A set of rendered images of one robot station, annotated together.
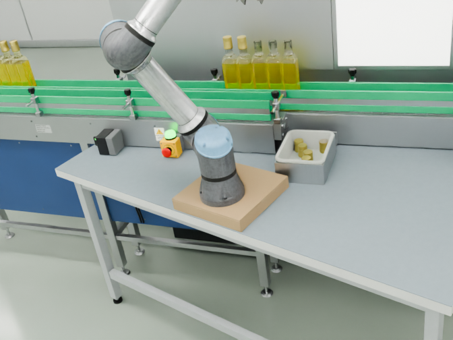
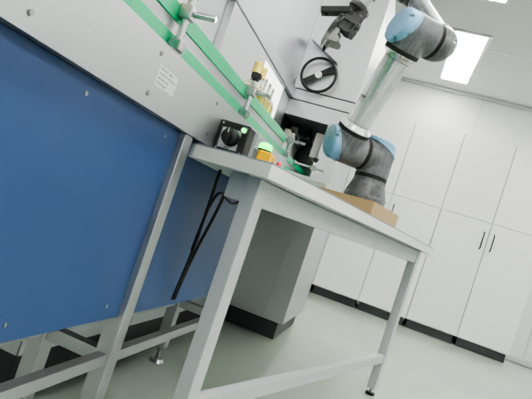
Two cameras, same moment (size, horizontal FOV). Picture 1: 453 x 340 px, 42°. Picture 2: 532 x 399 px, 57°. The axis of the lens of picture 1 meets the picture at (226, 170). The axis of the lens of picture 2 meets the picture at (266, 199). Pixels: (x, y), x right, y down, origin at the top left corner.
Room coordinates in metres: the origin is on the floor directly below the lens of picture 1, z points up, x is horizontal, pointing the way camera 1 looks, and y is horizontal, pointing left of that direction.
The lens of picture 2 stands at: (2.24, 1.71, 0.64)
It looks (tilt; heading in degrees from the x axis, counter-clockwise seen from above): 2 degrees up; 261
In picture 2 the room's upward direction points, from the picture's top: 19 degrees clockwise
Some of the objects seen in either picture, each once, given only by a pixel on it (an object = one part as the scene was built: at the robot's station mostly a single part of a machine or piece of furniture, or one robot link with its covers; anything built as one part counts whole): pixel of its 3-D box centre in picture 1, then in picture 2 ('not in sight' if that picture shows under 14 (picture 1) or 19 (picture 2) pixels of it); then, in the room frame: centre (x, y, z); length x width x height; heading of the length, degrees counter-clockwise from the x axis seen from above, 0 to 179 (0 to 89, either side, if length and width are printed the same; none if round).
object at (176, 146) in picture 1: (172, 146); (260, 163); (2.04, 0.20, 0.79); 0.07 x 0.07 x 0.07; 66
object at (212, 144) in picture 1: (214, 150); (374, 157); (1.64, 0.03, 0.96); 0.13 x 0.12 x 0.14; 12
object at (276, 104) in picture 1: (278, 104); (284, 140); (1.93, -0.22, 0.95); 0.17 x 0.03 x 0.12; 156
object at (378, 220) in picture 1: (320, 125); (217, 176); (2.12, -0.41, 0.73); 1.58 x 1.52 x 0.04; 48
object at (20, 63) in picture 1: (23, 71); not in sight; (2.53, 0.83, 1.02); 0.06 x 0.06 x 0.28; 66
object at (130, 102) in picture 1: (128, 107); (257, 97); (2.13, 0.34, 0.94); 0.07 x 0.04 x 0.13; 156
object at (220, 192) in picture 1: (220, 181); (366, 189); (1.63, 0.03, 0.84); 0.15 x 0.15 x 0.10
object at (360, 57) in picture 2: not in sight; (344, 70); (1.53, -1.35, 1.69); 0.70 x 0.37 x 0.89; 66
